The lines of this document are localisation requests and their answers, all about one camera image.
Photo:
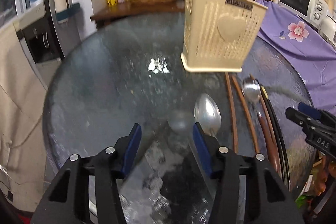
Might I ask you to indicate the wooden counter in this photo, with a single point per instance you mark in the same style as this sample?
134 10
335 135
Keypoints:
110 12

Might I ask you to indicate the black chopstick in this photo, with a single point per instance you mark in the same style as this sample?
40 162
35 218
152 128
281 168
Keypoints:
275 124

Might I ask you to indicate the cream perforated utensil holder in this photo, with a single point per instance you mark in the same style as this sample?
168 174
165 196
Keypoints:
210 37

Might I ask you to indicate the white kettle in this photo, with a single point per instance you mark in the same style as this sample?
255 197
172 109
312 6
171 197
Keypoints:
328 28

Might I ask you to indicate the brown wooden chopstick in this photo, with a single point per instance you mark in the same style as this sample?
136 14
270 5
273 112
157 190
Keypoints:
246 113
269 124
232 113

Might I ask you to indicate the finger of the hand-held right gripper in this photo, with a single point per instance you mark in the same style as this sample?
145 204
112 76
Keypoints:
298 117
309 109

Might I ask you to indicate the water dispenser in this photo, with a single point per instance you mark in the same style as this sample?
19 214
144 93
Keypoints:
39 37

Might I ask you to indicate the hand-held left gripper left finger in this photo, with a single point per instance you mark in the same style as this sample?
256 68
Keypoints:
132 145

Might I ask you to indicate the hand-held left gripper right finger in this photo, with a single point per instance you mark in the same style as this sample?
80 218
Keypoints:
200 145

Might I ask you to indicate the large silver spoon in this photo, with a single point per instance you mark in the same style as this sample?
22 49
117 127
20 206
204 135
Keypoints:
207 113

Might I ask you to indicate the purple floral cloth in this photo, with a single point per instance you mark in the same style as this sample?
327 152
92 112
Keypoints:
302 56

